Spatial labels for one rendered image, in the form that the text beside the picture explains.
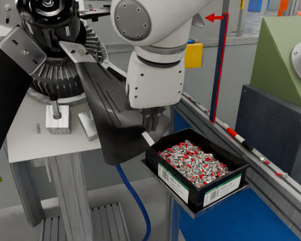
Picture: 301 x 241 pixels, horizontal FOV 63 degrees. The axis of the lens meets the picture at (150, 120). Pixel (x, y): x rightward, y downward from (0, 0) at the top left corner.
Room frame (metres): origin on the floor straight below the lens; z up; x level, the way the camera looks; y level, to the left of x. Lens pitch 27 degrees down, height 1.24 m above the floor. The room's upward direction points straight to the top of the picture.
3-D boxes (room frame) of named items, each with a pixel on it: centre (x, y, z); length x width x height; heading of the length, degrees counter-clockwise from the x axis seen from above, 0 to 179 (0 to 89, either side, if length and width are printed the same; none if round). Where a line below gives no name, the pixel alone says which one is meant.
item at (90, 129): (0.61, 0.16, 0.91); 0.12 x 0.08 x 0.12; 17
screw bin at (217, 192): (0.52, -0.11, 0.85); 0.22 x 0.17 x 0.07; 33
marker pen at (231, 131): (0.62, -0.25, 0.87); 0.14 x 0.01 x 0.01; 15
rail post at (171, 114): (1.04, -0.12, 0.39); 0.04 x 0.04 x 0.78; 17
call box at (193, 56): (1.01, -0.13, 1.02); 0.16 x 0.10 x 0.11; 17
